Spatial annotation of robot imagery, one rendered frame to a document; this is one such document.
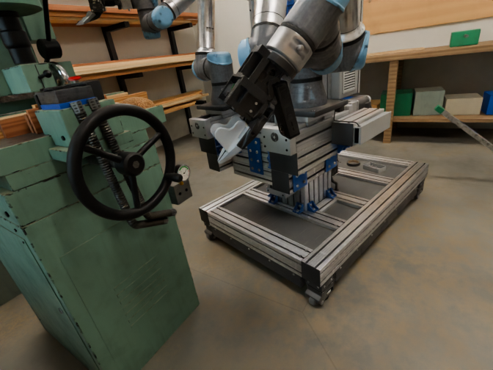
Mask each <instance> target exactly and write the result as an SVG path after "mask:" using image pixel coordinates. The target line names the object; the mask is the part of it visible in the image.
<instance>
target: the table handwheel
mask: <svg viewBox="0 0 493 370"><path fill-rule="evenodd" d="M123 115H127V116H132V117H137V118H139V119H141V120H143V121H145V122H146V123H148V124H149V125H150V126H151V127H152V128H153V129H154V130H155V131H156V133H155V134H154V135H153V136H152V138H151V139H150V140H149V141H148V142H147V143H146V144H144V145H143V146H142V147H141V148H140V149H139V150H138V151H137V152H130V151H123V152H120V153H118V154H117V155H115V154H113V153H108V152H106V151H103V150H100V149H98V148H94V147H92V146H90V145H87V144H86V143H87V140H88V139H89V137H90V135H91V133H92V132H93V131H94V130H95V129H96V128H97V127H98V126H99V125H100V124H101V123H103V122H104V121H106V120H108V119H110V118H113V117H117V116H123ZM159 139H161V142H162V144H163V146H164V152H165V159H166V164H165V171H164V176H165V174H166V173H175V149H174V146H173V143H172V139H171V137H170V135H169V132H168V131H167V129H166V128H165V126H164V124H163V123H162V122H161V121H160V120H159V119H158V118H157V117H156V116H155V115H154V114H152V113H151V112H149V111H147V110H146V109H143V108H142V107H140V106H136V105H132V104H111V105H108V106H104V107H102V108H100V109H97V110H96V111H94V112H93V113H91V114H90V115H88V116H87V117H86V118H85V119H84V120H83V121H82V122H81V123H80V125H79V126H78V128H77V129H76V130H75V132H74V134H73V136H72V138H71V140H70V144H69V146H68V150H67V160H66V166H67V176H68V180H69V182H70V186H71V188H72V190H73V192H74V194H75V195H76V197H77V198H78V200H79V201H80V202H81V203H82V204H83V205H84V206H85V207H86V208H87V209H88V210H90V211H91V212H92V213H93V214H96V215H98V216H99V217H102V218H105V219H108V220H116V221H125V220H132V219H136V218H138V217H141V216H143V215H145V214H146V213H148V212H150V211H151V210H153V209H154V208H155V207H156V206H157V205H158V204H159V203H160V202H161V201H162V200H163V198H164V196H165V195H166V193H167V192H168V190H169V188H170V186H171V183H172V181H170V180H168V179H166V178H165V177H164V176H163V179H162V181H161V184H160V186H159V188H158V189H157V190H156V192H155V193H154V195H153V196H152V197H151V198H150V199H149V200H147V201H146V202H145V203H143V204H142V205H141V203H140V199H139V193H138V187H137V182H136V176H138V175H140V174H141V173H142V172H143V170H144V168H145V160H144V158H143V155H144V154H145V153H146V152H147V151H148V150H149V149H150V148H151V147H152V146H153V145H154V144H155V143H156V142H157V141H158V140H159ZM83 152H87V153H91V154H93V156H89V157H87V162H88V163H90V164H94V165H99V163H98V161H97V159H96V156H99V157H102V158H105V159H108V161H109V163H110V166H111V167H112V168H115V169H116V170H117V172H118V173H120V174H123V175H128V178H129V181H130V185H131V191H132V196H133V202H134V208H130V209H115V208H110V207H108V206H105V205H104V204H102V203H101V202H99V201H98V200H97V199H96V198H95V197H94V196H93V195H92V193H91V192H90V191H89V189H88V187H87V185H86V183H85V180H84V176H83V172H82V156H83ZM95 155H96V156H95ZM99 166H100V165H99Z"/></svg>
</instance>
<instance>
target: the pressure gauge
mask: <svg viewBox="0 0 493 370"><path fill-rule="evenodd" d="M185 171H186V172H185ZM175 173H178V174H181V175H182V176H183V180H182V181H181V182H180V185H184V183H183V182H184V181H187V180H188V179H189V176H190V173H191V172H190V169H189V166H187V165H186V164H177V165H176V166H175ZM183 173H185V174H183Z"/></svg>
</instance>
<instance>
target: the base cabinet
mask: <svg viewBox="0 0 493 370"><path fill-rule="evenodd" d="M163 176H164V174H163V171H162V169H161V164H160V163H158V164H156V165H153V166H152V167H149V168H147V169H146V170H143V172H142V173H141V174H140V175H138V176H136V182H137V185H138V187H139V190H140V192H141V193H142V196H143V198H144V200H145V202H146V201H147V200H149V199H150V198H151V197H152V196H153V195H154V193H155V192H156V190H157V189H158V188H159V186H160V184H161V181H162V179H163ZM93 196H94V197H95V198H96V199H97V200H98V201H99V202H101V203H102V204H104V205H105V206H108V207H110V208H115V209H121V208H120V207H119V205H118V202H117V200H116V198H115V196H114V195H113V192H112V188H110V186H109V187H107V188H105V189H102V190H101V191H99V192H96V193H95V194H93ZM167 218H168V219H169V222H168V223H167V224H165V225H157V226H153V227H149V228H140V229H134V228H132V227H131V226H130V225H129V224H128V223H127V220H125V221H116V220H108V219H105V218H102V217H99V216H98V215H96V214H93V213H92V212H91V211H90V210H88V209H87V208H86V207H85V206H84V205H83V204H82V203H81V202H80V201H78V202H75V203H73V204H71V205H69V206H67V207H65V208H62V209H60V210H58V211H56V212H54V213H53V214H49V215H48V216H46V217H44V218H42V219H40V220H37V221H35V222H33V223H31V224H29V225H26V226H24V227H20V226H18V225H16V224H14V223H13V222H10V221H9V220H6V219H5V218H3V217H1V216H0V260H1V262H2V263H3V265H4V266H5V268H6V269H7V271H8V272H9V274H10V276H11V277H12V279H13V280H14V281H15V283H16V285H17V287H18V288H19V289H20V291H21V293H22V294H23V296H24V297H25V299H26V301H27V302H28V303H29V305H30V306H31V308H32V310H33V311H34V313H35V314H36V316H37V318H38V319H39V320H40V322H41V324H42V325H43V326H44V328H45V329H46V330H47V331H48V332H49V333H50V334H51V335H52V336H53V337H55V339H56V340H57V341H58V342H59V343H60V344H62V345H63V346H64V347H65V348H66V349H67V350H68V351H69V352H70V353H71V354H73V355H74V356H75V357H76V358H77V359H78V360H79V361H80V362H81V363H82V364H84V365H85V366H86V367H87V368H88V369H89V370H141V369H142V368H143V367H144V365H145V364H146V363H147V362H148V361H149V360H150V359H151V358H152V356H154V354H156V352H157V351H158V350H159V349H160V348H161V347H162V345H163V344H164V343H165V342H166V341H167V340H168V339H169V337H170V336H171V335H172V334H173V333H174V332H175V331H176V330H177V329H178V328H179V327H180V326H181V324H182V323H183V322H184V321H185V320H186V319H187V317H188V316H189V315H190V314H191V313H192V312H193V311H194V309H195V308H196V307H197V306H198V305H199V304H200V303H199V300H198V297H197V292H196V289H195V287H194V281H193V279H192V276H191V271H190V268H189V263H188V261H187V257H186V253H185V250H184V247H183V243H182V239H181V237H180V231H179V229H178V224H177V221H176V219H175V215H174V216H171V217H167Z"/></svg>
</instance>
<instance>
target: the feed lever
mask: <svg viewBox="0 0 493 370"><path fill-rule="evenodd" d="M43 14H44V21H45V36H46V39H38V40H37V50H38V52H39V53H40V56H41V57H42V58H44V62H47V63H48V62H50V60H51V59H59V58H61V57H62V48H61V46H60V44H59V43H58V41H57V40H55V39H51V28H50V19H49V10H48V0H43Z"/></svg>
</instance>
